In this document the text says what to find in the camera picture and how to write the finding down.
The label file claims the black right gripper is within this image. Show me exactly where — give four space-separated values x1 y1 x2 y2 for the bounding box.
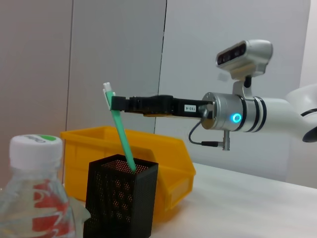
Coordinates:
111 95 215 120

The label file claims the green utility knife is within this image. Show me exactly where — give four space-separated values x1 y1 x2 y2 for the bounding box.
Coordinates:
102 82 137 173

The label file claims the clear plastic water bottle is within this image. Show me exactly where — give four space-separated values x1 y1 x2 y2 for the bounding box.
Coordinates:
0 134 76 238

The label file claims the black mesh pen holder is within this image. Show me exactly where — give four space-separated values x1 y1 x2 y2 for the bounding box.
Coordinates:
83 154 159 237

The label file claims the translucent green fruit bowl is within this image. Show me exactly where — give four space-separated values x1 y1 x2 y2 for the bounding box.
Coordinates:
66 197 91 238

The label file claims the yellow plastic storage bin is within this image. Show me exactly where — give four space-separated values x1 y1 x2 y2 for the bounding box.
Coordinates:
60 125 197 223

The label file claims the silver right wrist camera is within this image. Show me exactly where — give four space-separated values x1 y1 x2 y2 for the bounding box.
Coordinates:
216 39 274 99

